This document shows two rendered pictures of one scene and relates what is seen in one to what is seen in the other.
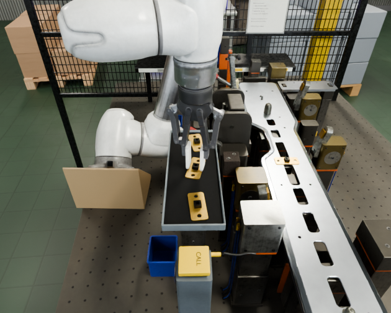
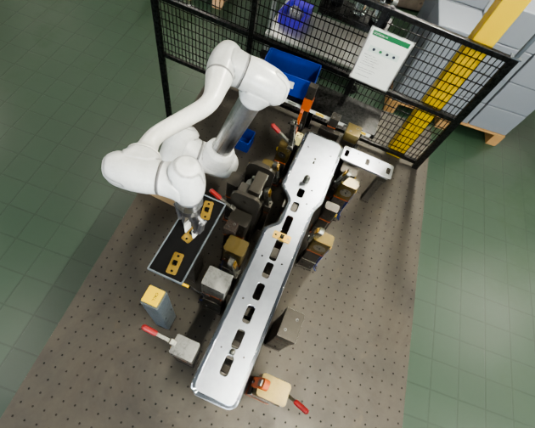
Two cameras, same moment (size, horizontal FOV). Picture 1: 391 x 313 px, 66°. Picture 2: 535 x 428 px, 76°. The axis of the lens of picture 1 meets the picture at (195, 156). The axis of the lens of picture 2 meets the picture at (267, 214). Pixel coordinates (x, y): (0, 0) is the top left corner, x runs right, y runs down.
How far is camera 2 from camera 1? 0.79 m
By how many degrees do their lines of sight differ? 23
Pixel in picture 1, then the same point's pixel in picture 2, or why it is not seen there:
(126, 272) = (149, 254)
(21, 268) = (97, 192)
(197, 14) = (178, 192)
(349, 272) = (253, 332)
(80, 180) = not seen: hidden behind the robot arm
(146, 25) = (148, 188)
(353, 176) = (359, 254)
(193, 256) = (153, 294)
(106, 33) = (124, 185)
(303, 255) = (235, 310)
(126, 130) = (186, 149)
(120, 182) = not seen: hidden behind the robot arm
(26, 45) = not seen: outside the picture
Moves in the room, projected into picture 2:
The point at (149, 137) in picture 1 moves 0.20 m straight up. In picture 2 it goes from (203, 160) to (203, 135)
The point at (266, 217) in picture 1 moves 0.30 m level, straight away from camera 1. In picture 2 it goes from (216, 284) to (269, 234)
